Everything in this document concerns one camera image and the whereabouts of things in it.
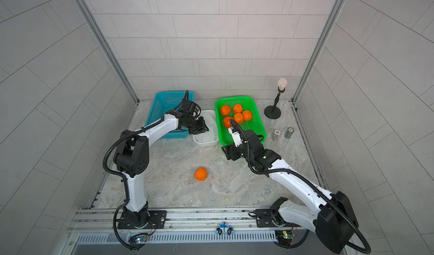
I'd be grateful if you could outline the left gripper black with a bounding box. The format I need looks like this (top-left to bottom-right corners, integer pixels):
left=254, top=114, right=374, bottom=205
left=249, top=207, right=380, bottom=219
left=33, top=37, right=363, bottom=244
left=185, top=116, right=211, bottom=135

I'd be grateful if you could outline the netted orange front corner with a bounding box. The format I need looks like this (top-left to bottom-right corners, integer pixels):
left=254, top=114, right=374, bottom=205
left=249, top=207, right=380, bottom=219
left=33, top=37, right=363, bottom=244
left=242, top=110, right=253, bottom=122

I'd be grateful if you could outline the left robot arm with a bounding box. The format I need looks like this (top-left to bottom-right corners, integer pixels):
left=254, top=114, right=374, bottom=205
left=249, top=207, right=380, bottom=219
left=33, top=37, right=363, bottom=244
left=102, top=91, right=209, bottom=228

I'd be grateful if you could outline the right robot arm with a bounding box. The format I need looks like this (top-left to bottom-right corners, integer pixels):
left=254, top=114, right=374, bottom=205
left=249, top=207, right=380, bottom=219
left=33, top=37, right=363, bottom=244
left=222, top=119, right=371, bottom=254

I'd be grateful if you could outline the white plastic tub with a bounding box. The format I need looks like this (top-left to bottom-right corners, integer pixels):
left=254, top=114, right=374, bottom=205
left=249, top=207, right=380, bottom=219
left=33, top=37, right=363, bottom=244
left=193, top=110, right=219, bottom=147

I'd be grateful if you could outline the teal plastic basket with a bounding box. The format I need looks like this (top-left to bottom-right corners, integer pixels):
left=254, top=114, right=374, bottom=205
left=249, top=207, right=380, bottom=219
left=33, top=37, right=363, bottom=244
left=145, top=91, right=188, bottom=139

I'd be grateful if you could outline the black stand with bulb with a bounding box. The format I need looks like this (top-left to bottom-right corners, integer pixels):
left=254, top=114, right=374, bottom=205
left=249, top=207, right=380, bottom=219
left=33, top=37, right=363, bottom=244
left=264, top=78, right=288, bottom=119

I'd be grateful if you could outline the green plastic basket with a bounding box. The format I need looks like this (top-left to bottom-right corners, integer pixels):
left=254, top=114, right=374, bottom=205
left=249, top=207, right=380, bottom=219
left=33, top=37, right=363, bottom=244
left=215, top=96, right=267, bottom=146

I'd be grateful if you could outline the toy car sticker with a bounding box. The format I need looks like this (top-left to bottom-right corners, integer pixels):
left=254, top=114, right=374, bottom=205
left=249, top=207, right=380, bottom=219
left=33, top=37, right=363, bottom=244
left=215, top=222, right=234, bottom=235

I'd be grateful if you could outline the right circuit board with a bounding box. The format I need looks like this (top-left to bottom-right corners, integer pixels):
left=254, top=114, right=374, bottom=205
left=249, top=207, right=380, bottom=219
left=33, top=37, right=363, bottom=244
left=275, top=230, right=295, bottom=246

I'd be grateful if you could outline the circuit board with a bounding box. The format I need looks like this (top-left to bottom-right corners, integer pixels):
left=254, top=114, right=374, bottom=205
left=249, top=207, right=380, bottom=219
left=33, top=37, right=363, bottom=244
left=128, top=232, right=149, bottom=245
left=275, top=230, right=295, bottom=246

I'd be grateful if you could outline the left circuit board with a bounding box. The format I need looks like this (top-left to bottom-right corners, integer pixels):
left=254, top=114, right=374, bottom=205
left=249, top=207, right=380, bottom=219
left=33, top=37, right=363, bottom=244
left=128, top=232, right=149, bottom=245

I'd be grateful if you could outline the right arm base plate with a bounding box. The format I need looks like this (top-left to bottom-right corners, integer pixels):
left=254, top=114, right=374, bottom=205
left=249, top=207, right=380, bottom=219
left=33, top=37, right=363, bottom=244
left=249, top=209, right=280, bottom=228

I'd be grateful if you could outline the aluminium front rail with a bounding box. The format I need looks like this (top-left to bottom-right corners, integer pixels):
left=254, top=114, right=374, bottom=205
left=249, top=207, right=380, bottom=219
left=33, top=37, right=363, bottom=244
left=67, top=201, right=307, bottom=241

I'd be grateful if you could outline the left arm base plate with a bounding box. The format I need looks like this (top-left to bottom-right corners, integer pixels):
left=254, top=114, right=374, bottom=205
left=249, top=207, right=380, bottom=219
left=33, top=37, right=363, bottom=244
left=116, top=209, right=167, bottom=230

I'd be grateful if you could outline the aluminium corner post left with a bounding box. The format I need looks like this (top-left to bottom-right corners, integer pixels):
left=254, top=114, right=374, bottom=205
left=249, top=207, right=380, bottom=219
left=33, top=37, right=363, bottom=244
left=73, top=0, right=140, bottom=105

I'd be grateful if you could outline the aluminium corner post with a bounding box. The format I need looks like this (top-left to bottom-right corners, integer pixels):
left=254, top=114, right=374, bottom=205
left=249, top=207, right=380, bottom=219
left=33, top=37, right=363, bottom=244
left=73, top=0, right=140, bottom=105
left=292, top=0, right=346, bottom=104

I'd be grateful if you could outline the aluminium corner post right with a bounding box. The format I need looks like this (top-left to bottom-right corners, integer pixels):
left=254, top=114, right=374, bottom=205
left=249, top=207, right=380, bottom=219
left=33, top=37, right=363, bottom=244
left=292, top=0, right=346, bottom=104

